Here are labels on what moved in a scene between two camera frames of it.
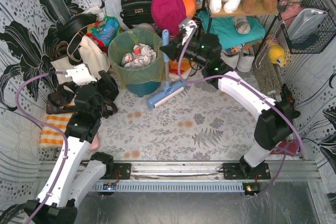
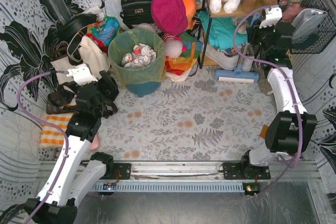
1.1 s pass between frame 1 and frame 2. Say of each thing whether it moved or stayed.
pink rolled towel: stayed
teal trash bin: stayed
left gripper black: stayed
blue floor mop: moved
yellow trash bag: stayed
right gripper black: moved
